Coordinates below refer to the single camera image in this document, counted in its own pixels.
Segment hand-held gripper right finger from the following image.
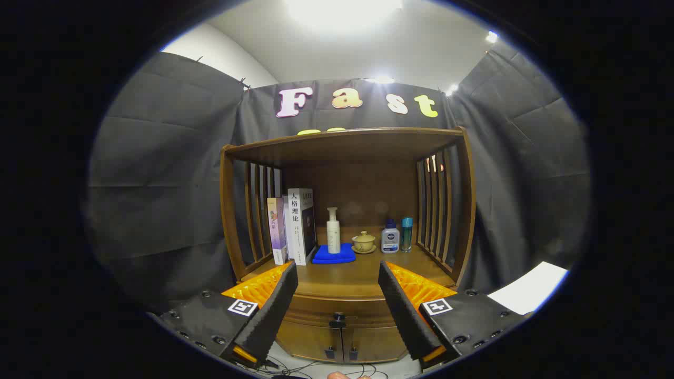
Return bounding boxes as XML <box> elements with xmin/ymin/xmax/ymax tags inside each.
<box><xmin>378</xmin><ymin>261</ymin><xmax>532</xmax><ymax>372</ymax></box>

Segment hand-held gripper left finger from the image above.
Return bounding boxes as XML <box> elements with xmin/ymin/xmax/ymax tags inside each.
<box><xmin>150</xmin><ymin>261</ymin><xmax>299</xmax><ymax>369</ymax></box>

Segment wooden cabinet door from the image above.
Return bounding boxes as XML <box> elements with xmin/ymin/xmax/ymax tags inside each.
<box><xmin>276</xmin><ymin>318</ymin><xmax>344</xmax><ymax>364</ymax></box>
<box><xmin>342</xmin><ymin>324</ymin><xmax>409</xmax><ymax>364</ymax></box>

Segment wooden countertop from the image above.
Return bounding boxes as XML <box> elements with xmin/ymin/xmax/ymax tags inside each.
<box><xmin>240</xmin><ymin>226</ymin><xmax>459</xmax><ymax>301</ymax></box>

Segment brown wooden cabinet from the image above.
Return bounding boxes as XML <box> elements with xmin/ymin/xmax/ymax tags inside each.
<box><xmin>220</xmin><ymin>126</ymin><xmax>477</xmax><ymax>365</ymax></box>

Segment white bottle with blue cap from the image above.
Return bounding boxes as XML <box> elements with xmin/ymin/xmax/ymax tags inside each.
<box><xmin>381</xmin><ymin>218</ymin><xmax>400</xmax><ymax>254</ymax></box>

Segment purple book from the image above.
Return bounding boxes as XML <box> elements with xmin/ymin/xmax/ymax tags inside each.
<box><xmin>267</xmin><ymin>197</ymin><xmax>289</xmax><ymax>265</ymax></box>

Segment blue folded cloth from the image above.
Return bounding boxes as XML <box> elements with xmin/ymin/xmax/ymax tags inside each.
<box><xmin>312</xmin><ymin>243</ymin><xmax>356</xmax><ymax>265</ymax></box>

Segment white book with portrait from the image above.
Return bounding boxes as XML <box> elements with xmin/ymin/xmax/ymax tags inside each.
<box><xmin>287</xmin><ymin>188</ymin><xmax>318</xmax><ymax>266</ymax></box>

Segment white pump bottle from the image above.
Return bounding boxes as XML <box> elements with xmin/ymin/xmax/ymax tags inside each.
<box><xmin>326</xmin><ymin>207</ymin><xmax>342</xmax><ymax>254</ymax></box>

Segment white board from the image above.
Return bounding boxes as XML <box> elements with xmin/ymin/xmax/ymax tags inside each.
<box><xmin>487</xmin><ymin>262</ymin><xmax>569</xmax><ymax>315</ymax></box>

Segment black floor cables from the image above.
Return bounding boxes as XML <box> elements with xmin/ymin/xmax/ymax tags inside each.
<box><xmin>261</xmin><ymin>355</ymin><xmax>390</xmax><ymax>379</ymax></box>

